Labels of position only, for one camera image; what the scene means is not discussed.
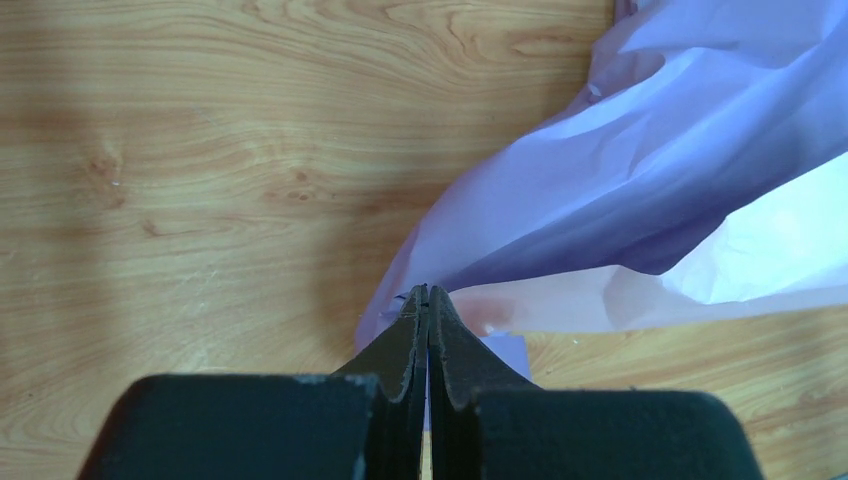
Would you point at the purple wrapping paper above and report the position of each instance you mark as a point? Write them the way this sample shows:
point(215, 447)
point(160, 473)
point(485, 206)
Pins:
point(692, 110)

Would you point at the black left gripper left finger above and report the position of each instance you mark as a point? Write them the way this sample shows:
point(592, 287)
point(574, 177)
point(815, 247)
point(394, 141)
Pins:
point(363, 421)

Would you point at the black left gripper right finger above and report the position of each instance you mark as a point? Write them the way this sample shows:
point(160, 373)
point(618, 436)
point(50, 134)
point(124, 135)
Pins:
point(489, 422)

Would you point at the white inner tissue paper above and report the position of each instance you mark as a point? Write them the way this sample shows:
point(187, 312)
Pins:
point(784, 242)

